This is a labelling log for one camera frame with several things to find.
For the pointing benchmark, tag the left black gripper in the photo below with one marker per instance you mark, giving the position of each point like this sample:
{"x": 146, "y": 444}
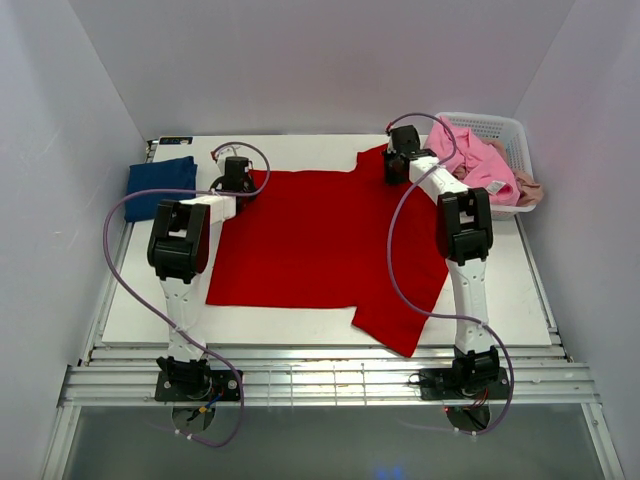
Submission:
{"x": 233, "y": 185}

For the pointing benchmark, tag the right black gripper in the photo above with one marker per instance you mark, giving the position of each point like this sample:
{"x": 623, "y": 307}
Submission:
{"x": 396, "y": 170}

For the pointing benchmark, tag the red t-shirt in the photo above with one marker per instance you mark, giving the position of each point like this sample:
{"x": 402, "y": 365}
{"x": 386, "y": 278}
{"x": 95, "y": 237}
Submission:
{"x": 317, "y": 239}

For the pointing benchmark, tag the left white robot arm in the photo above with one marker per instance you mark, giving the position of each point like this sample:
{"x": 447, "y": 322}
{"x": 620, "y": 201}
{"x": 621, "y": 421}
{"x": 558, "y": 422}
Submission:
{"x": 183, "y": 244}

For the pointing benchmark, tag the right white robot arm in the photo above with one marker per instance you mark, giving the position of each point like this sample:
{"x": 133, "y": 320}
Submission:
{"x": 464, "y": 237}

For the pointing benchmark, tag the folded blue t-shirt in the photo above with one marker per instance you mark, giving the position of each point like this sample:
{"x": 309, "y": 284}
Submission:
{"x": 177, "y": 173}

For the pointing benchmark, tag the small blue label sticker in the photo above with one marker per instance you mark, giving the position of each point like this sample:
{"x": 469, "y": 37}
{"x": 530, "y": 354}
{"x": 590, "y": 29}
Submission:
{"x": 176, "y": 140}

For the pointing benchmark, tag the white plastic laundry basket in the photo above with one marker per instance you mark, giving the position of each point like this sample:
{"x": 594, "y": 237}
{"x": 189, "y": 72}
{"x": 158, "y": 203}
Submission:
{"x": 508, "y": 131}

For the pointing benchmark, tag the beige garment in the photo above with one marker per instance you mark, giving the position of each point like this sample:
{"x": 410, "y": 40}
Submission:
{"x": 530, "y": 192}

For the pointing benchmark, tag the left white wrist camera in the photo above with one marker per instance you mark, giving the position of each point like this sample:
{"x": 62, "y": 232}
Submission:
{"x": 221, "y": 153}

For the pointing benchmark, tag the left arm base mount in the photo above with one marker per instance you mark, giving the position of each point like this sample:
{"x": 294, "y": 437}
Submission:
{"x": 194, "y": 405}

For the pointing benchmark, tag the aluminium table frame rail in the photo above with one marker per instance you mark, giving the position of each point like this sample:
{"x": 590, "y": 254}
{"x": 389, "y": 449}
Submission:
{"x": 333, "y": 377}

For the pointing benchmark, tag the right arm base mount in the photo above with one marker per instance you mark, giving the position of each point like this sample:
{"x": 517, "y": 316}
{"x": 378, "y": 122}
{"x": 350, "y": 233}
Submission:
{"x": 466, "y": 407}

